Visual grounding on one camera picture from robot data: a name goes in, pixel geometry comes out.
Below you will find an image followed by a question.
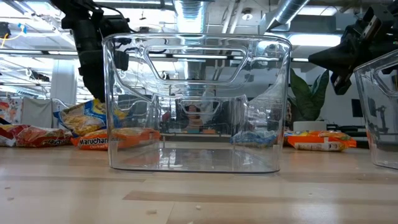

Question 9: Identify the grey partition panel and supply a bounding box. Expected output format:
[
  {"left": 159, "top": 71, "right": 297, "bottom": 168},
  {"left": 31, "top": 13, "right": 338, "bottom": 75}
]
[{"left": 21, "top": 98, "right": 53, "bottom": 129}]

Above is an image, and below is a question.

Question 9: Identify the black wall monitor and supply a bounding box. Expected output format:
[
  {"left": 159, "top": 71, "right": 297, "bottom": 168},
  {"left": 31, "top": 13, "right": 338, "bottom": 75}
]
[{"left": 351, "top": 98, "right": 364, "bottom": 118}]

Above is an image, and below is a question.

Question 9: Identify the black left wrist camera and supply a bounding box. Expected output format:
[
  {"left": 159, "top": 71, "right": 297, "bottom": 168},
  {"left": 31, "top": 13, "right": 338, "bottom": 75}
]
[{"left": 113, "top": 49, "right": 130, "bottom": 72}]

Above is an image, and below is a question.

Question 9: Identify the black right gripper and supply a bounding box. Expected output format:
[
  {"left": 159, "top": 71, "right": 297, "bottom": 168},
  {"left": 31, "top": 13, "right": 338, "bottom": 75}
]
[{"left": 308, "top": 6, "right": 387, "bottom": 96}]

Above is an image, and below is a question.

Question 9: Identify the silver ventilation duct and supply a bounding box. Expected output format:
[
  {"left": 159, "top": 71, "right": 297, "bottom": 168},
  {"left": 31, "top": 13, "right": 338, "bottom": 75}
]
[
  {"left": 172, "top": 0, "right": 208, "bottom": 34},
  {"left": 259, "top": 0, "right": 312, "bottom": 32}
]

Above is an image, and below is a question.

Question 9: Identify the blue Maruchan ramen pack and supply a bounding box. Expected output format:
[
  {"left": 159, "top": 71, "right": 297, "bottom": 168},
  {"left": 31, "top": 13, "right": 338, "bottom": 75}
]
[
  {"left": 53, "top": 98, "right": 127, "bottom": 138},
  {"left": 229, "top": 129, "right": 280, "bottom": 147}
]

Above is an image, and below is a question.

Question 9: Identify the black low shelf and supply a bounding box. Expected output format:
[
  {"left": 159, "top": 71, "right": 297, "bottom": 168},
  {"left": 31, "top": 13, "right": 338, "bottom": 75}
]
[{"left": 326, "top": 123, "right": 369, "bottom": 147}]

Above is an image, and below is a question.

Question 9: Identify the person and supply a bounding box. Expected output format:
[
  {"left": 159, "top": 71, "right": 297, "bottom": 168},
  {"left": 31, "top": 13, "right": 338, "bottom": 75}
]
[{"left": 183, "top": 104, "right": 205, "bottom": 134}]

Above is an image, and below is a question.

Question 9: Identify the orange Maruchan ramen pack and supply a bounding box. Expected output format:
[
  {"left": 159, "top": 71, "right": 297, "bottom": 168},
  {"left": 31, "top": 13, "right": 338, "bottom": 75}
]
[
  {"left": 283, "top": 129, "right": 358, "bottom": 152},
  {"left": 70, "top": 127, "right": 162, "bottom": 151}
]

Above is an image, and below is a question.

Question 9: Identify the green plant in white pot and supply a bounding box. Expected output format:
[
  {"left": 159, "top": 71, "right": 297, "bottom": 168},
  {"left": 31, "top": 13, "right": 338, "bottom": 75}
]
[{"left": 288, "top": 68, "right": 330, "bottom": 132}]

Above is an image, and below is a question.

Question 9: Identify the red Maruchan ramen pack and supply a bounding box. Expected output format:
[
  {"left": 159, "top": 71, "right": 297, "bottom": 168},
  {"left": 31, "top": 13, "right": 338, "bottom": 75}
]
[{"left": 0, "top": 123, "right": 74, "bottom": 148}]

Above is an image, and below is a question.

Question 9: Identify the colourful patterned cloth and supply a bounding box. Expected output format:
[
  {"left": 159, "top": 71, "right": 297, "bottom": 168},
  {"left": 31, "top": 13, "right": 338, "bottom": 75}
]
[{"left": 0, "top": 98, "right": 22, "bottom": 125}]

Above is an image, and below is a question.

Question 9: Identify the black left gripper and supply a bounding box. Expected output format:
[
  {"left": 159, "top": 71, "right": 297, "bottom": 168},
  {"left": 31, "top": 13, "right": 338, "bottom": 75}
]
[{"left": 77, "top": 27, "right": 106, "bottom": 103}]

